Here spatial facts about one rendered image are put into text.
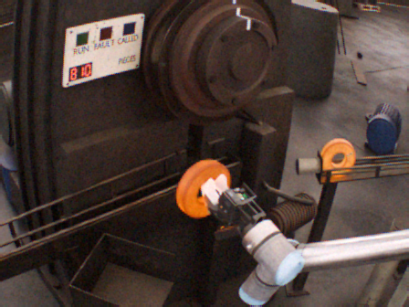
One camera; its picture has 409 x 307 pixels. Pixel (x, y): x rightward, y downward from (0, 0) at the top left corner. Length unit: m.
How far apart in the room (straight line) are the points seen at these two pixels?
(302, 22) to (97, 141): 2.94
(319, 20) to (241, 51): 2.80
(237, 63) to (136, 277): 0.65
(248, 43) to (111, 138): 0.48
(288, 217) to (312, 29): 2.55
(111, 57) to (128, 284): 0.64
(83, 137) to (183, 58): 0.38
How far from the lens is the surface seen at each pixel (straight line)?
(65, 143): 1.48
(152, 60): 1.41
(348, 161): 1.91
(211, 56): 1.36
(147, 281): 1.38
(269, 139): 1.79
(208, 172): 1.34
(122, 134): 1.52
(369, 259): 1.28
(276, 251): 1.20
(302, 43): 4.22
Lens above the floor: 1.57
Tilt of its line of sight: 29 degrees down
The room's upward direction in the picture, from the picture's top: 6 degrees clockwise
